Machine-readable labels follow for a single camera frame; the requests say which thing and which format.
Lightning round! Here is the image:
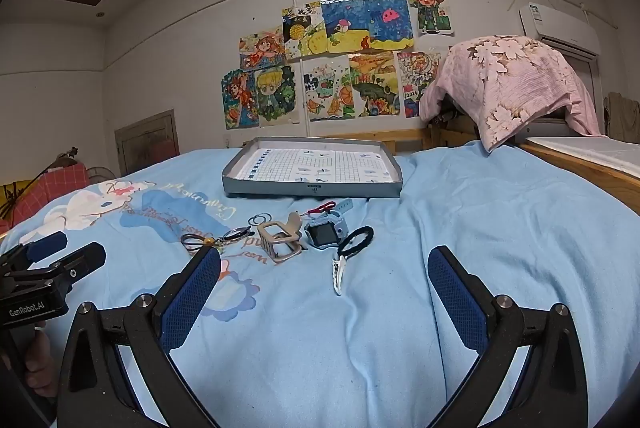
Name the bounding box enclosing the white alligator hair clip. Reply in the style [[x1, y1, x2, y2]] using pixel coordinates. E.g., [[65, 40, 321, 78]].
[[331, 252, 349, 297]]

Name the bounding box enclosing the group of colourful wall drawings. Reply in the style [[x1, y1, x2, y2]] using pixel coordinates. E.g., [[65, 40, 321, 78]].
[[221, 0, 453, 130]]

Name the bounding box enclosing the grey tray with grid paper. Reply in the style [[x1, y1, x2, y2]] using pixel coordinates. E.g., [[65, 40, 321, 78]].
[[221, 137, 404, 199]]

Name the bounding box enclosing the pink floral cloth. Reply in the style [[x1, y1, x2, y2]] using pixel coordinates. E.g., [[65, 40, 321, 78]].
[[419, 35, 601, 153]]

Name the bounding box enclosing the red plaid cloth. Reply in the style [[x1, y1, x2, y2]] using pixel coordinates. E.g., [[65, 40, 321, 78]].
[[9, 159, 92, 229]]

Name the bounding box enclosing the white foam board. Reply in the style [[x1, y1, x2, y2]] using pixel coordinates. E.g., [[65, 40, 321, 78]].
[[526, 135, 640, 181]]

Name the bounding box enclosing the olive cloth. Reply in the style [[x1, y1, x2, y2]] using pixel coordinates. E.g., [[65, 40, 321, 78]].
[[602, 91, 640, 145]]

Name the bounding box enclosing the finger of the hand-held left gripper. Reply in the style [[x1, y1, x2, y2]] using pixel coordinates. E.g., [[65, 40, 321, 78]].
[[0, 231, 68, 269], [30, 242, 107, 293]]

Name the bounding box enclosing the light blue printed bedsheet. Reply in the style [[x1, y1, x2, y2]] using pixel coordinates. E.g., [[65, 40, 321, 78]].
[[0, 139, 640, 428]]

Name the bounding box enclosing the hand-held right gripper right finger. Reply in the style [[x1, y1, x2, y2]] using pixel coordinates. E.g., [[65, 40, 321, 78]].
[[427, 245, 588, 428]]

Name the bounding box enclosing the beige hair claw clip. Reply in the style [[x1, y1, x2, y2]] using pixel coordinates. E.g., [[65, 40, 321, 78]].
[[257, 211, 307, 265]]

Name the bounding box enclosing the person's left hand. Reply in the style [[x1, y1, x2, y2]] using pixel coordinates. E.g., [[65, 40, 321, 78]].
[[25, 334, 53, 403]]

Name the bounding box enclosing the black hair tie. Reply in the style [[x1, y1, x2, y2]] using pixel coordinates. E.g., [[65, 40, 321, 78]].
[[337, 226, 375, 257]]

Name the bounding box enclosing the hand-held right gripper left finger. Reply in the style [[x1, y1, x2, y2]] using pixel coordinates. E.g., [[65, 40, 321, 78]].
[[57, 247, 223, 428]]

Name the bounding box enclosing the brown wall cabinet door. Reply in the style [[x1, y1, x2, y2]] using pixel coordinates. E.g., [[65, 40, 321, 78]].
[[114, 109, 180, 177]]

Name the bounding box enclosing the dark wire ring chain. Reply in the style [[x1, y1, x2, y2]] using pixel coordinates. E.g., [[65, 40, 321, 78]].
[[180, 226, 257, 254]]

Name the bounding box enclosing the white air conditioner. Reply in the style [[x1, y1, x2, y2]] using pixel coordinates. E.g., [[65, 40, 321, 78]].
[[518, 1, 601, 57]]

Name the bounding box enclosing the light blue smartwatch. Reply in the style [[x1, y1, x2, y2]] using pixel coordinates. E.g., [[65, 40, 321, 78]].
[[304, 199, 354, 251]]

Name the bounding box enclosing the yellow cloth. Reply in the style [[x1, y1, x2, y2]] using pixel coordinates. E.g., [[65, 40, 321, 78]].
[[0, 180, 32, 223]]

